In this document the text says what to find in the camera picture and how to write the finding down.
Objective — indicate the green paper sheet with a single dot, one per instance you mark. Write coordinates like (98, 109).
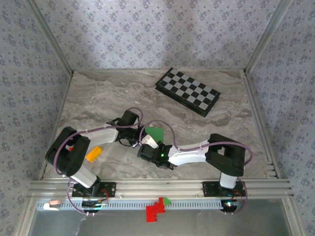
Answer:
(157, 134)

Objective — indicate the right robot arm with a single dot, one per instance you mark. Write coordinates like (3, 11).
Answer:
(189, 156)

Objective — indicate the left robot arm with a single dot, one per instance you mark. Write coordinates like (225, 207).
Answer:
(103, 136)

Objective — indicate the yellow toy brick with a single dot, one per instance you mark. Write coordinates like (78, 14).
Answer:
(94, 154)

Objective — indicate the green rounded toy piece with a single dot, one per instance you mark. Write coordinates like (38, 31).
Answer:
(167, 201)

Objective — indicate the red toy brick cluster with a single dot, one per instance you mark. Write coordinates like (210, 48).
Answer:
(153, 214)

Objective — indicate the black white folding chessboard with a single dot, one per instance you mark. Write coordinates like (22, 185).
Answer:
(189, 89)

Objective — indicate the grey metal panel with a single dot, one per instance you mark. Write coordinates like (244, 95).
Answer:
(197, 223)

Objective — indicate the pink white small object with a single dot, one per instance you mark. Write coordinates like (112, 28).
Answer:
(54, 203)

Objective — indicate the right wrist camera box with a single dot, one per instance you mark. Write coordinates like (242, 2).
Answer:
(146, 152)

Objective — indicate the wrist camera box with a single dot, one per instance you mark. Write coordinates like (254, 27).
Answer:
(129, 118)
(146, 152)

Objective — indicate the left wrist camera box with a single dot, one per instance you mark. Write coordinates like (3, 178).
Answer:
(129, 118)

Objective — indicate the wide aluminium rail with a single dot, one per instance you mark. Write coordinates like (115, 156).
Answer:
(157, 188)

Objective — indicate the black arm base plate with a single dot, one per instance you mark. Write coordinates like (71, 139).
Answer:
(209, 189)
(110, 189)

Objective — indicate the aluminium frame profile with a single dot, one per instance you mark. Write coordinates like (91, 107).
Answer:
(266, 37)
(57, 123)
(52, 37)
(258, 123)

